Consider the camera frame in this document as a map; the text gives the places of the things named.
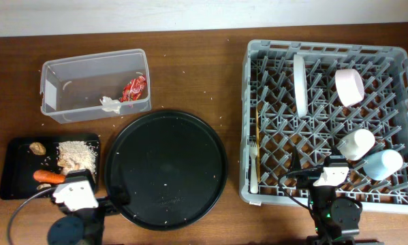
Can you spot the wooden chopstick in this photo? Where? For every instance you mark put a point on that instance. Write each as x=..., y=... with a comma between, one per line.
x=257, y=142

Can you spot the red snack wrapper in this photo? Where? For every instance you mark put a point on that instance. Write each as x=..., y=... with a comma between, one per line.
x=134, y=89

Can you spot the white plastic fork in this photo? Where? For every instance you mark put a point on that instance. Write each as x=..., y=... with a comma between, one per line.
x=253, y=177

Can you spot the white paper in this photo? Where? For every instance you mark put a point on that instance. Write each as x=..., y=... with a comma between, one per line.
x=110, y=105

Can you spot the grey plate with food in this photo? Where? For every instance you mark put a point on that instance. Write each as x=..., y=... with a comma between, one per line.
x=300, y=85

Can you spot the small white cup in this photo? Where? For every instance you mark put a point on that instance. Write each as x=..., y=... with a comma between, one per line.
x=357, y=144

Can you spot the brown cookie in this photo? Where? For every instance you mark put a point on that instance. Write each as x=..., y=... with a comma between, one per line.
x=37, y=148

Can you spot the orange carrot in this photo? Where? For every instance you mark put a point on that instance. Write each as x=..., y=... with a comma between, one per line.
x=48, y=177

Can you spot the light blue plastic cup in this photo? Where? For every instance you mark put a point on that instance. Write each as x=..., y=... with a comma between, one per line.
x=381, y=165

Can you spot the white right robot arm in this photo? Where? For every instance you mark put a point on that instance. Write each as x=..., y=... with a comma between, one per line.
x=336, y=218

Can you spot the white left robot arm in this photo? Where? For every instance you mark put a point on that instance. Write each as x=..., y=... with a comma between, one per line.
x=85, y=213

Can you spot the clear plastic waste bin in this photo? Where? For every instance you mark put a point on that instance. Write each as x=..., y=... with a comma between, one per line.
x=72, y=87

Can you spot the grey plastic dishwasher rack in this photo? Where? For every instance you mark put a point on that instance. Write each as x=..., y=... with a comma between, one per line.
x=268, y=82

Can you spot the round black tray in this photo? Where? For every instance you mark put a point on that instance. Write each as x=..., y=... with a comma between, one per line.
x=166, y=170

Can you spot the pile of rice and scraps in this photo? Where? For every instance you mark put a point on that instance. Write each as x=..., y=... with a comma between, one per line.
x=73, y=156

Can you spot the black rectangular tray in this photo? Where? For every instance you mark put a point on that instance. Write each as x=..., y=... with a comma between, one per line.
x=17, y=180

